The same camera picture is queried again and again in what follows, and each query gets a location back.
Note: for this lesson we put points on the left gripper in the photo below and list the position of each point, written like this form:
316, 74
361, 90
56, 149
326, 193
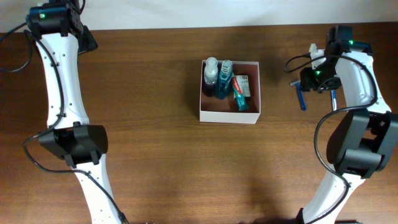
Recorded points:
89, 43

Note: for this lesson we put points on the green red toothpaste tube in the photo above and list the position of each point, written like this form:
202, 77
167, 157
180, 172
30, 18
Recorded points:
241, 101

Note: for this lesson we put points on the blue mouthwash bottle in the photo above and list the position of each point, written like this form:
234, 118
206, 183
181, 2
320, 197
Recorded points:
224, 78

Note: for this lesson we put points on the blue white toothbrush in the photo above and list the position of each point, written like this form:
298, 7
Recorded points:
333, 100

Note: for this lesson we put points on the blue disposable razor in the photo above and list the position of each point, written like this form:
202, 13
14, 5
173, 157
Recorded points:
299, 94

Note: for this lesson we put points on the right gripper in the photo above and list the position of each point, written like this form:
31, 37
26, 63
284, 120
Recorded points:
307, 82

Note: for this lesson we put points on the green white soap box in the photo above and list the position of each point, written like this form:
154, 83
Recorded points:
243, 82

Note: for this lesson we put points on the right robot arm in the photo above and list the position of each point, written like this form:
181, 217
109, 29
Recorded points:
363, 142

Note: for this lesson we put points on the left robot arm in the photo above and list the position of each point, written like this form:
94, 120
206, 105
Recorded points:
61, 37

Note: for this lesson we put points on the white open cardboard box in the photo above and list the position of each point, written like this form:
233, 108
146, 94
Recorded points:
214, 110

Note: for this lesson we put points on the clear bottle purple liquid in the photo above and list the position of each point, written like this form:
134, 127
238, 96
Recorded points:
210, 76

